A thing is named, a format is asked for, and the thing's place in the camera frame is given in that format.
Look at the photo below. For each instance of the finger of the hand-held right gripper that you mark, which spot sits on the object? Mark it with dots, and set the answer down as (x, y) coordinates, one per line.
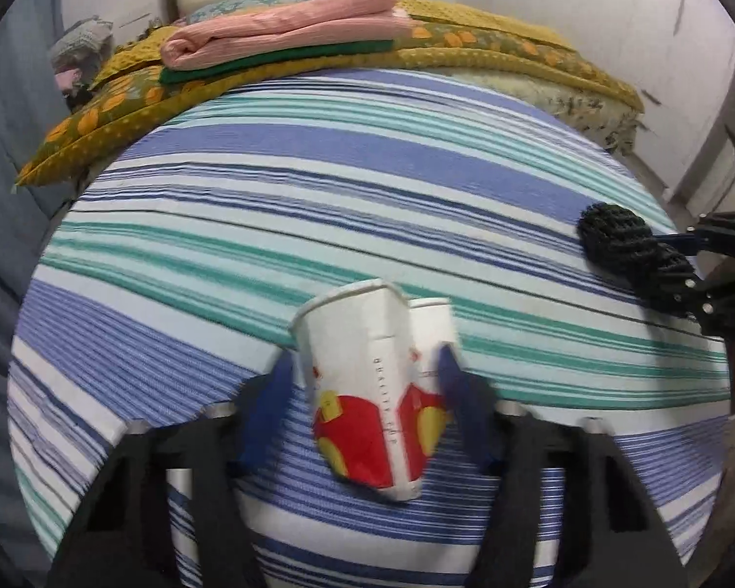
(729, 233)
(729, 309)

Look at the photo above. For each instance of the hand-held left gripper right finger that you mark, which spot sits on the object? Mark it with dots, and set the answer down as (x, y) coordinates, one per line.
(465, 407)

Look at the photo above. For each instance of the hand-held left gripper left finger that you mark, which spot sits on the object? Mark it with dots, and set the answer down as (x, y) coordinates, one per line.
(269, 404)

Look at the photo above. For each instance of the red yellow print paper cup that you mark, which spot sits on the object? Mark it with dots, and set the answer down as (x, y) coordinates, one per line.
(432, 343)
(355, 380)

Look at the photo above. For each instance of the black foam net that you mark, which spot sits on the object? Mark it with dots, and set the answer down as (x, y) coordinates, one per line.
(625, 245)

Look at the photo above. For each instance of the leaf print bed sheet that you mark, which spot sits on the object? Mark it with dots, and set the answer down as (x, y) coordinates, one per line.
(588, 110)

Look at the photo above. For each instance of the white wardrobe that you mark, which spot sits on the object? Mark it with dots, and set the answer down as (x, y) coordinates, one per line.
(618, 12)

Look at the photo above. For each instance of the striped tablecloth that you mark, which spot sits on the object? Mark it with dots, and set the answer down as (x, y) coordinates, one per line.
(343, 208)

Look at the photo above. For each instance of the yellow dotted blanket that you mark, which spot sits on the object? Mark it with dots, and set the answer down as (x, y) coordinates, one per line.
(465, 15)

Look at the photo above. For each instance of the orange floral quilt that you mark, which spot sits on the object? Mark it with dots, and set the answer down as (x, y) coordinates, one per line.
(110, 116)

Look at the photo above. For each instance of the blue curtain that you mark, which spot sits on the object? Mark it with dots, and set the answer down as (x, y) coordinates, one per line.
(6, 196)

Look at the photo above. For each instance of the folded green cloth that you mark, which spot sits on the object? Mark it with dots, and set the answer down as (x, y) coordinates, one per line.
(269, 61)

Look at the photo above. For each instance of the folded pink striped blanket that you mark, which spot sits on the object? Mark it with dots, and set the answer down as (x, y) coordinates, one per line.
(282, 27)

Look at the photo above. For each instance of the pink cloth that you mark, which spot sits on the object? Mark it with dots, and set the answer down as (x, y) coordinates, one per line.
(67, 78)

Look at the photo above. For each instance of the teal floral pillow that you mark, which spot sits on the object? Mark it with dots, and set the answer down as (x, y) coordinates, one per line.
(251, 3)

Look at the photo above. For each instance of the pile of grey clothes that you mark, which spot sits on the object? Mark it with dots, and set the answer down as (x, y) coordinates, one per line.
(79, 40)

